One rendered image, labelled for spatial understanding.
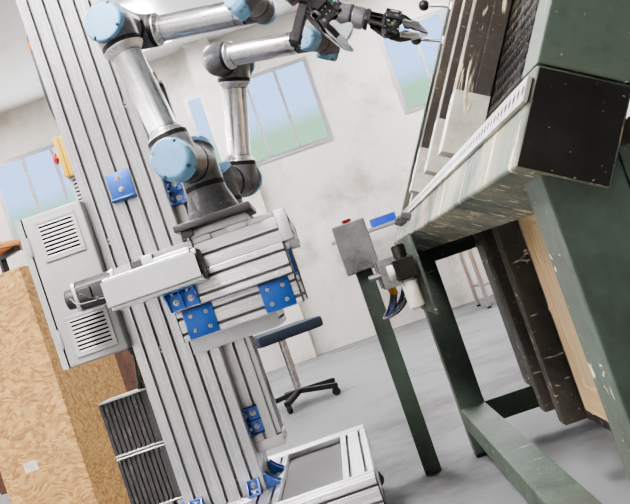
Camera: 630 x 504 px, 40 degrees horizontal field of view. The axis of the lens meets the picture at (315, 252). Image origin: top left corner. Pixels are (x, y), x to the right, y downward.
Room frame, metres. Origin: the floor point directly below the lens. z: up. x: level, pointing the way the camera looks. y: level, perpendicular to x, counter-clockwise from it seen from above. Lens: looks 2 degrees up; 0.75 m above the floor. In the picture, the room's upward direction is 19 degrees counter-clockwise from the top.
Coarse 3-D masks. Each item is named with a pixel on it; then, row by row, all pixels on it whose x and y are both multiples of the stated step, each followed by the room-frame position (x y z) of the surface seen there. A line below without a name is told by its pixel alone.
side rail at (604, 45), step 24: (552, 0) 0.95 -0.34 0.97; (576, 0) 0.94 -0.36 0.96; (600, 0) 0.94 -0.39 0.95; (624, 0) 0.94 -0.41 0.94; (552, 24) 0.94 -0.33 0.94; (576, 24) 0.94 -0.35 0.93; (600, 24) 0.94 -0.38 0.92; (624, 24) 0.94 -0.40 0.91; (552, 48) 0.94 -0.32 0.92; (576, 48) 0.94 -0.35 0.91; (600, 48) 0.94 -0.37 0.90; (624, 48) 0.94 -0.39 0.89; (528, 72) 0.99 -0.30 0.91; (576, 72) 0.95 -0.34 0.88; (600, 72) 0.94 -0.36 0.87; (624, 72) 0.94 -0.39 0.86
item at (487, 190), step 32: (544, 96) 0.94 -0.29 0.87; (576, 96) 0.94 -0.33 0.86; (608, 96) 0.94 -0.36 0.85; (512, 128) 1.01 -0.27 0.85; (544, 128) 0.94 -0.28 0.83; (576, 128) 0.94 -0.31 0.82; (608, 128) 0.94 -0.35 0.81; (480, 160) 1.23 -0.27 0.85; (512, 160) 0.96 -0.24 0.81; (544, 160) 0.94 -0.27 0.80; (576, 160) 0.94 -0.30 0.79; (608, 160) 0.94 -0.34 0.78; (448, 192) 1.58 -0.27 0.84; (480, 192) 1.20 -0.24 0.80; (512, 192) 1.13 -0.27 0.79; (416, 224) 2.20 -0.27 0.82; (448, 224) 1.80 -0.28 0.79; (480, 224) 1.65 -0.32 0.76
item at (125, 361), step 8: (120, 352) 6.05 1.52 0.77; (128, 352) 6.15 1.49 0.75; (120, 360) 6.02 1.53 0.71; (128, 360) 6.12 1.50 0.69; (120, 368) 5.98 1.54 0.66; (128, 368) 6.08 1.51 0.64; (128, 376) 6.05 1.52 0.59; (128, 384) 6.01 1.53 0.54; (0, 472) 5.79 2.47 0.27; (0, 480) 5.80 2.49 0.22; (0, 488) 5.81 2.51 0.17
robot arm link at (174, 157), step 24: (96, 24) 2.30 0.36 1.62; (120, 24) 2.29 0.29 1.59; (120, 48) 2.31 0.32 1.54; (120, 72) 2.33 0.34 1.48; (144, 72) 2.32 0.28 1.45; (144, 96) 2.31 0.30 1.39; (144, 120) 2.32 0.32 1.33; (168, 120) 2.31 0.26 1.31; (168, 144) 2.27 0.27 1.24; (192, 144) 2.33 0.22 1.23; (168, 168) 2.29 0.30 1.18; (192, 168) 2.30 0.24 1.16
